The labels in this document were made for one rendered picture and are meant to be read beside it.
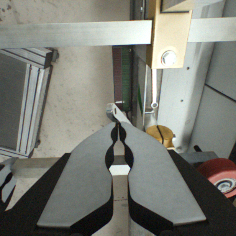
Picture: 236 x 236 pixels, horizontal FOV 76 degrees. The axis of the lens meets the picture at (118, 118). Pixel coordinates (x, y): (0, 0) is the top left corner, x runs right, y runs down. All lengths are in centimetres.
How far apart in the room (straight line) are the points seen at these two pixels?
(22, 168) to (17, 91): 76
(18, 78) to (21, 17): 37
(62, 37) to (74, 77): 90
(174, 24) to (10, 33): 23
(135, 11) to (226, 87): 29
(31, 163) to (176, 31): 36
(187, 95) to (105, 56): 69
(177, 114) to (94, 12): 79
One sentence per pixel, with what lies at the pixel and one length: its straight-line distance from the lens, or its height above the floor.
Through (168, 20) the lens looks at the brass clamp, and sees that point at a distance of 25.
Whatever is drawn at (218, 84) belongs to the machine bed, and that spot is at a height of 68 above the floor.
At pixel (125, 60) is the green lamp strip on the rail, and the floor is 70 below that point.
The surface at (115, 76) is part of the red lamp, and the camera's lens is 39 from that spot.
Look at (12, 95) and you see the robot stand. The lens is 112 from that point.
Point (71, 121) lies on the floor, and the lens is 131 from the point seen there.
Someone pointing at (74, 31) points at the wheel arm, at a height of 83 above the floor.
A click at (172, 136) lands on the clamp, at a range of 31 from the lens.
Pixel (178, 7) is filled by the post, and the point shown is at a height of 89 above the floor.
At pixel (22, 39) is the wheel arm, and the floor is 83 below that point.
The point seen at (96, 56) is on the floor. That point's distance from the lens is 110.
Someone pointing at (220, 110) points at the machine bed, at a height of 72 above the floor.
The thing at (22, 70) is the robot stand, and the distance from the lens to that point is 103.
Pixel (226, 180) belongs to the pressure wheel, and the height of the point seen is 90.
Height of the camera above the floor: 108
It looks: 61 degrees down
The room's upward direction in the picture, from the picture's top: 178 degrees clockwise
